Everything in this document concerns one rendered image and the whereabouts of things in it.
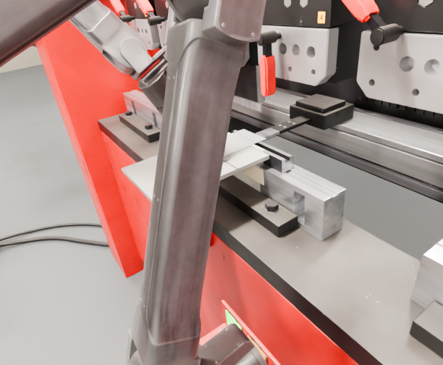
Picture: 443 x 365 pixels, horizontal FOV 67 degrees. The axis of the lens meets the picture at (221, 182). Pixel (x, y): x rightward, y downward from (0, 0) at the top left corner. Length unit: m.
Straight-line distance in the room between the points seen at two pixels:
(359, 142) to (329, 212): 0.27
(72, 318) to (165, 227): 1.61
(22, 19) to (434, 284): 0.55
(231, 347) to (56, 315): 1.58
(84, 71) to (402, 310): 1.30
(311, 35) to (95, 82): 1.10
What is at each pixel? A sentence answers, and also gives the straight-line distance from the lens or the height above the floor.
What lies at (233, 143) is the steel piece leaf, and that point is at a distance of 0.77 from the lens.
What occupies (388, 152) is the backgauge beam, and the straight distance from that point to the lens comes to 0.84.
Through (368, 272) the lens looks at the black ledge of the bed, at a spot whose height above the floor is 0.88.
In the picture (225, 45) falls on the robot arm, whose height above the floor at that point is 1.28.
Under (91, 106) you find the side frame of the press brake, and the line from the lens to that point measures 1.50.
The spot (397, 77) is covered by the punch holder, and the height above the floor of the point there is 1.21.
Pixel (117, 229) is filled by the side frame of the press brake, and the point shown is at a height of 0.32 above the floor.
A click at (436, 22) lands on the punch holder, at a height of 1.26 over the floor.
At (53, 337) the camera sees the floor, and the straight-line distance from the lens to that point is 1.86.
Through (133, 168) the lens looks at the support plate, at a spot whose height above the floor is 1.00.
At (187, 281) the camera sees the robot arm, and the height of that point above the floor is 1.08.
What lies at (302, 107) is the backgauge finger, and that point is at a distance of 0.90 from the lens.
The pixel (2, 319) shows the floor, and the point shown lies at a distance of 2.10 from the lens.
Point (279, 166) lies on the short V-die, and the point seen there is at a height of 0.98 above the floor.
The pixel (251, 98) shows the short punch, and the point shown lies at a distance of 0.72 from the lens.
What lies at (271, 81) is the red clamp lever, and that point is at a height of 1.18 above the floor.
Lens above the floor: 1.32
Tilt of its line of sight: 31 degrees down
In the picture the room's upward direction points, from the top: 7 degrees counter-clockwise
